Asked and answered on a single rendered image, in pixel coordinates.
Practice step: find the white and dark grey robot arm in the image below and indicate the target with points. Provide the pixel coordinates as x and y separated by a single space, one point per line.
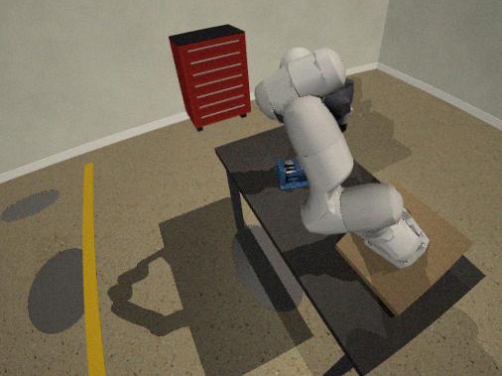
298 95

